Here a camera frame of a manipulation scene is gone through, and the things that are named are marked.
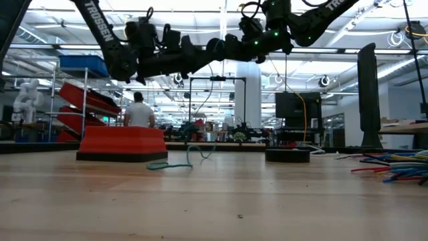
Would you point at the black monitor cart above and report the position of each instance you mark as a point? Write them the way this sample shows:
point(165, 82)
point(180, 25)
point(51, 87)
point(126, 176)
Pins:
point(294, 134)

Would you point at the red and black box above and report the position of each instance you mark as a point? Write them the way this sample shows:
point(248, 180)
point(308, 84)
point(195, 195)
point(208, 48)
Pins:
point(122, 142)

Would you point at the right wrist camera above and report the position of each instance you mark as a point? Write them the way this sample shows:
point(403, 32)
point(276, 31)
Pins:
point(250, 26)

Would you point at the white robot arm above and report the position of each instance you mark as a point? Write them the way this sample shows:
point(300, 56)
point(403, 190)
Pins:
point(28, 97)

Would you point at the white building column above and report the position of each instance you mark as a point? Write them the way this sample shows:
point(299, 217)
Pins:
point(248, 100)

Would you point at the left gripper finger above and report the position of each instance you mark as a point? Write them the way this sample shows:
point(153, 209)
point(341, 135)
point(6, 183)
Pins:
point(205, 60)

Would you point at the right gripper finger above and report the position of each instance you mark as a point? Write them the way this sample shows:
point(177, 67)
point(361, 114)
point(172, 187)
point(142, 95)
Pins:
point(234, 47)

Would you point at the person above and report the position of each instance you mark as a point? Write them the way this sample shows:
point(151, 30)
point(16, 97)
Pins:
point(138, 114)

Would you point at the black tape roll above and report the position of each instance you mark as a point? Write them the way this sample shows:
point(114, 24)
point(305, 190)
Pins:
point(287, 156)

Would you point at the metal rack with red bins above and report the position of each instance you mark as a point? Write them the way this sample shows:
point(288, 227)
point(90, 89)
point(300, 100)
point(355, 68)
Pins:
point(87, 100)

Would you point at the thin black slanted pole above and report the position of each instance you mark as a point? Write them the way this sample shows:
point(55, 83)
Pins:
point(414, 50)

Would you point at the wooden table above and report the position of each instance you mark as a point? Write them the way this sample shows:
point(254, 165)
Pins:
point(404, 128)

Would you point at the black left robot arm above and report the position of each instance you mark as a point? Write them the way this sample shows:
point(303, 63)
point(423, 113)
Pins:
point(100, 30)

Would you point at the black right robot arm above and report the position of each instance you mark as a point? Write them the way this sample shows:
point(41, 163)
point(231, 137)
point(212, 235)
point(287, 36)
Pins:
point(317, 20)

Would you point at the black gantry frame with camera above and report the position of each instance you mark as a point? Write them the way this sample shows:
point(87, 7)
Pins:
point(217, 78)

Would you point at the wooden workbench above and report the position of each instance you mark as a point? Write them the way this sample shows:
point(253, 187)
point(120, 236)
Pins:
point(214, 144)

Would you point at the blue plastic bin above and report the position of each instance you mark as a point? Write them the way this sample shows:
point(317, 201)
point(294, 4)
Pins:
point(83, 63)

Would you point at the black background robot arm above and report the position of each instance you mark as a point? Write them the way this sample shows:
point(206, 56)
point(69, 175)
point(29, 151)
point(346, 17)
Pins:
point(180, 130)
point(247, 132)

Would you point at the black monitor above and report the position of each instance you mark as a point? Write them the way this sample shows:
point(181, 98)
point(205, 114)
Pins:
point(294, 107)

